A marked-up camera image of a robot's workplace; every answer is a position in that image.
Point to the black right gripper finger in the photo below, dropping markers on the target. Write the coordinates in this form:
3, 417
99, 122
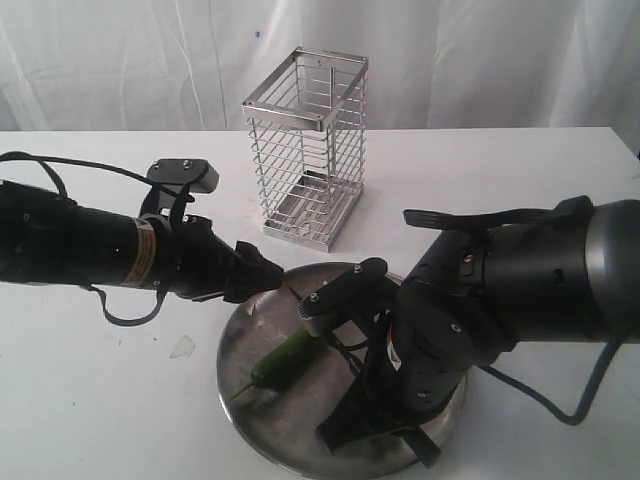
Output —
374, 404

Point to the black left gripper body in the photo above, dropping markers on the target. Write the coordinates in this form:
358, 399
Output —
201, 264

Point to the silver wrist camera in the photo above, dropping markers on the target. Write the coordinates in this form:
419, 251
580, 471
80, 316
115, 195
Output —
174, 173
355, 295

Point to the wire metal utensil holder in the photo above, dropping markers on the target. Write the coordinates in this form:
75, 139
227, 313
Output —
306, 123

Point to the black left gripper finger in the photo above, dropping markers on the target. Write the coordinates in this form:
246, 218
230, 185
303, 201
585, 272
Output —
252, 271
232, 295

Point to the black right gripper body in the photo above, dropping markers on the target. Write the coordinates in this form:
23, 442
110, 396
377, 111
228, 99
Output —
423, 358

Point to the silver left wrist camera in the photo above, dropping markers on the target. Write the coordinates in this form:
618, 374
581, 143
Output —
174, 173

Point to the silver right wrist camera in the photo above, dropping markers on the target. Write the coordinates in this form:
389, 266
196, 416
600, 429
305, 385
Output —
355, 295

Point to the black knife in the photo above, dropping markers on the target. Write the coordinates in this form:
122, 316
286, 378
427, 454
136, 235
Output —
358, 351

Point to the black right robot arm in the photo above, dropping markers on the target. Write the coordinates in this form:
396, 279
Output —
487, 283

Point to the round stainless steel plate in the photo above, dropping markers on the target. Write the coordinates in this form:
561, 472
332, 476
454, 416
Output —
281, 424

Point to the green chili pepper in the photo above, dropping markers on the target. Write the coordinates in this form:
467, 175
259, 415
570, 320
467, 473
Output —
284, 363

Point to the white backdrop curtain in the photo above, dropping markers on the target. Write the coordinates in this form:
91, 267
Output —
188, 65

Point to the clear tape piece near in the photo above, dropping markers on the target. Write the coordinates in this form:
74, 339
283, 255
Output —
184, 348

